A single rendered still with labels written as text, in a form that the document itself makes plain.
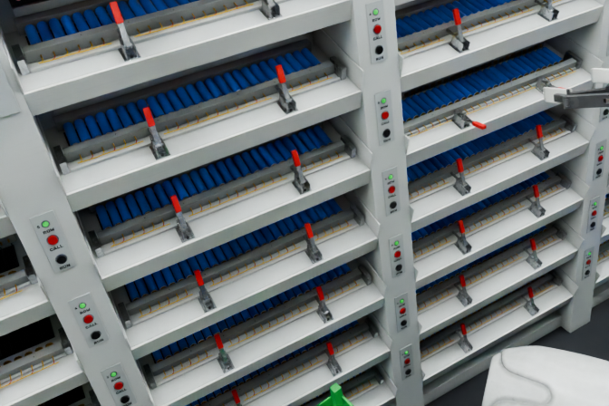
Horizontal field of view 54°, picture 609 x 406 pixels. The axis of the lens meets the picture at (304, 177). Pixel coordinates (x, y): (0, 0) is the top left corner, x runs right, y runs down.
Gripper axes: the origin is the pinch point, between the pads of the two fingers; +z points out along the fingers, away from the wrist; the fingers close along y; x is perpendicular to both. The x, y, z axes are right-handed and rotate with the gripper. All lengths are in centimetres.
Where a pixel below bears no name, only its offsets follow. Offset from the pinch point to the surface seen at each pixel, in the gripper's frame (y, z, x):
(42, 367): -117, 29, -24
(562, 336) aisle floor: 27, 40, -99
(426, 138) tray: -22.8, 22.6, -7.4
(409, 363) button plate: -35, 34, -73
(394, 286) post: -37, 28, -44
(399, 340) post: -37, 32, -62
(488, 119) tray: -5.4, 21.1, -8.4
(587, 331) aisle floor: 35, 37, -100
